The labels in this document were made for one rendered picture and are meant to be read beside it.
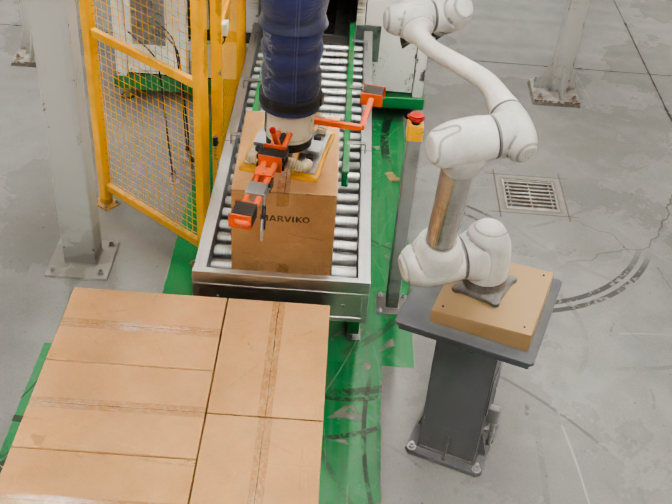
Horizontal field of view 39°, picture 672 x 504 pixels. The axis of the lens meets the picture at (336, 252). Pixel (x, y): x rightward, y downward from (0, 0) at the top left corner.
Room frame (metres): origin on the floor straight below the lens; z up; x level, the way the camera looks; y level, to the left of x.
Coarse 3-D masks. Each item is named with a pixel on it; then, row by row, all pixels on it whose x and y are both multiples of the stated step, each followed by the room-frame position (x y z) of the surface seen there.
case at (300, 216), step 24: (240, 144) 3.24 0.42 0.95; (336, 144) 3.30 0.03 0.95; (288, 168) 3.09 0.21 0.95; (336, 168) 3.12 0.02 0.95; (240, 192) 2.92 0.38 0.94; (288, 192) 2.93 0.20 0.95; (312, 192) 2.94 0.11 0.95; (336, 192) 2.95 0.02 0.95; (288, 216) 2.93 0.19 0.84; (312, 216) 2.93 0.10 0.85; (240, 240) 2.92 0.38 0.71; (264, 240) 2.92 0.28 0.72; (288, 240) 2.93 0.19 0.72; (312, 240) 2.93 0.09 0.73; (240, 264) 2.92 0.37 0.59; (264, 264) 2.92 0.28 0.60; (288, 264) 2.93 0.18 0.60; (312, 264) 2.93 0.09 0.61
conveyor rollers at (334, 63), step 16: (336, 48) 5.04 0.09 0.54; (256, 64) 4.76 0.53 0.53; (320, 64) 4.79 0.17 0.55; (336, 64) 4.85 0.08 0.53; (336, 80) 4.62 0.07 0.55; (336, 96) 4.50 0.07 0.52; (352, 96) 4.50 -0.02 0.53; (320, 112) 4.26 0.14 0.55; (336, 112) 4.32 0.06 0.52; (352, 112) 4.32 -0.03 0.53; (352, 160) 3.87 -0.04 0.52; (352, 176) 3.69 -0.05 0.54; (352, 192) 3.60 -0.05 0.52; (224, 208) 3.35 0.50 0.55; (352, 208) 3.43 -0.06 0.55; (224, 224) 3.24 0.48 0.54; (336, 224) 3.33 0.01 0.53; (352, 224) 3.33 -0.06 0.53; (224, 240) 3.14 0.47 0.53; (352, 240) 3.24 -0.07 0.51; (224, 256) 3.05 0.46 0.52; (336, 256) 3.07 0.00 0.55; (352, 256) 3.08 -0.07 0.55; (336, 272) 2.98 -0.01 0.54; (352, 272) 2.98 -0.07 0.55
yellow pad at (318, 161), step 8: (312, 136) 3.09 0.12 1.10; (320, 136) 3.06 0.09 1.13; (328, 136) 3.10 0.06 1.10; (328, 144) 3.05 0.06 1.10; (320, 152) 2.98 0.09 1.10; (328, 152) 3.02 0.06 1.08; (312, 160) 2.91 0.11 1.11; (320, 160) 2.94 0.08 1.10; (312, 168) 2.87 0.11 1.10; (320, 168) 2.88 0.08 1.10; (296, 176) 2.82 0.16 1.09; (304, 176) 2.82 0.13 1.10; (312, 176) 2.83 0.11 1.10
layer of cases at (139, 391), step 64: (64, 320) 2.56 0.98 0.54; (128, 320) 2.59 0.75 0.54; (192, 320) 2.62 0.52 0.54; (256, 320) 2.65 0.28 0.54; (320, 320) 2.68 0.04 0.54; (64, 384) 2.24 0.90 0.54; (128, 384) 2.27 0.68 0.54; (192, 384) 2.29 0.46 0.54; (256, 384) 2.32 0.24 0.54; (320, 384) 2.34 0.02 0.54; (64, 448) 1.97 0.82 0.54; (128, 448) 1.99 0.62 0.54; (192, 448) 2.01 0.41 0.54; (256, 448) 2.03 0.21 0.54; (320, 448) 2.05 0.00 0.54
